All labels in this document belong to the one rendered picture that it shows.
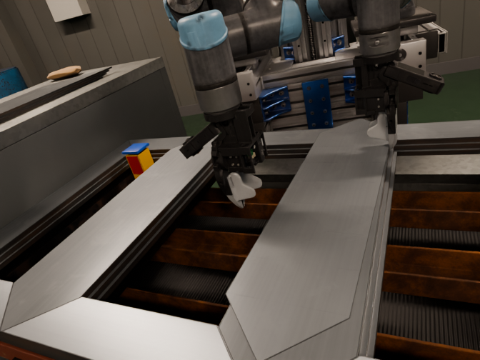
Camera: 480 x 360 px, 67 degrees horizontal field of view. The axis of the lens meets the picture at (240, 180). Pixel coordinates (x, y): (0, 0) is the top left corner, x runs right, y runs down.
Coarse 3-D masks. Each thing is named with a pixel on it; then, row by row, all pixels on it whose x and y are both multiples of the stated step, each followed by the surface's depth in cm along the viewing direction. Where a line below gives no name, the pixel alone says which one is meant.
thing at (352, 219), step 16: (288, 208) 69; (304, 208) 68; (320, 208) 67; (336, 208) 66; (352, 208) 65; (368, 208) 64; (272, 224) 66; (288, 224) 65; (304, 224) 64; (320, 224) 63; (336, 224) 62; (352, 224) 61; (368, 224) 60
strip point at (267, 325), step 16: (240, 304) 51; (256, 304) 51; (272, 304) 50; (288, 304) 49; (240, 320) 49; (256, 320) 48; (272, 320) 48; (288, 320) 47; (304, 320) 47; (320, 320) 46; (336, 320) 46; (256, 336) 46; (272, 336) 46; (288, 336) 45; (304, 336) 45; (256, 352) 44; (272, 352) 44
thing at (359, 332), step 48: (432, 144) 80; (96, 192) 104; (192, 192) 89; (384, 192) 69; (144, 240) 74; (384, 240) 59; (96, 288) 64; (0, 336) 60; (240, 336) 47; (336, 336) 44
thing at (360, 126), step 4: (344, 124) 98; (348, 124) 97; (352, 124) 96; (356, 124) 96; (360, 124) 95; (364, 124) 95; (368, 124) 94; (332, 128) 97; (336, 128) 97; (340, 128) 96; (344, 128) 95; (348, 128) 95; (352, 128) 94; (356, 128) 94; (360, 128) 93; (364, 128) 93; (368, 128) 92; (324, 132) 96; (328, 132) 95; (332, 132) 95; (336, 132) 94
